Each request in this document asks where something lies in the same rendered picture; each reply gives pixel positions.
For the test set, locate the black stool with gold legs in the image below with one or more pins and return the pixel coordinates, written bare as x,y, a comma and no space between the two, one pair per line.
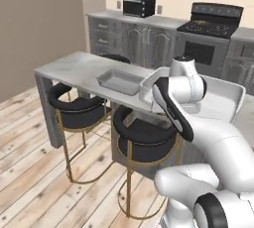
147,139
115,57
77,111

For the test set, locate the grey wall socket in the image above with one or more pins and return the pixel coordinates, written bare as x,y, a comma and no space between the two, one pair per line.
118,5
159,9

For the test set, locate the grey tupperware container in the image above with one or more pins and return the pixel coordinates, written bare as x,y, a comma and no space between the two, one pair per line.
119,82

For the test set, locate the black toaster oven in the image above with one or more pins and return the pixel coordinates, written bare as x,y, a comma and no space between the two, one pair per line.
138,6

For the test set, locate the grey base cupboard run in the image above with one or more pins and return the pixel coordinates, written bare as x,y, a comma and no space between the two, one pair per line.
240,58
139,38

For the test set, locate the grey dining counter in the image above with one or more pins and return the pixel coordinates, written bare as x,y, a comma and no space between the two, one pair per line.
76,68

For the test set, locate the black and grey stove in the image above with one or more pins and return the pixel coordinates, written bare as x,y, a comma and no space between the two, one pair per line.
206,37

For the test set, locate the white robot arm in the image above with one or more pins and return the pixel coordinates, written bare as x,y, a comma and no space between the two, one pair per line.
218,149

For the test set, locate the white tupperware container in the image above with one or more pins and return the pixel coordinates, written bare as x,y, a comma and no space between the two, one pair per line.
221,99

